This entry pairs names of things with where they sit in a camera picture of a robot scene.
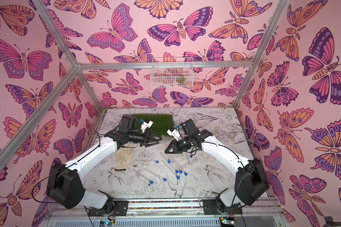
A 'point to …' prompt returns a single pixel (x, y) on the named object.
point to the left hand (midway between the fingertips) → (161, 140)
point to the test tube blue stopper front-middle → (154, 174)
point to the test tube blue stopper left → (156, 161)
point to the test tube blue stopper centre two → (169, 161)
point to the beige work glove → (123, 155)
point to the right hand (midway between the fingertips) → (167, 150)
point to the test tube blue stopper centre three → (185, 173)
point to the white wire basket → (172, 73)
